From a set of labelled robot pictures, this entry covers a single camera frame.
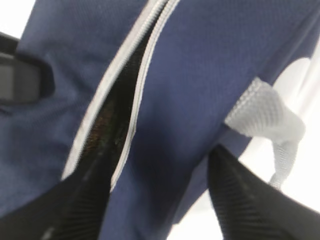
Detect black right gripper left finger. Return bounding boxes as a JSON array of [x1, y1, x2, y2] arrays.
[[0, 149, 118, 240]]

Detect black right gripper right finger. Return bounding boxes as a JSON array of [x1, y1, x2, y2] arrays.
[[207, 145, 320, 240]]

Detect navy blue lunch bag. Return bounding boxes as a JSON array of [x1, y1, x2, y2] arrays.
[[0, 0, 320, 240]]

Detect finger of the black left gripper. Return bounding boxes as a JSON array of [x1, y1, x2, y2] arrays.
[[0, 32, 55, 105]]

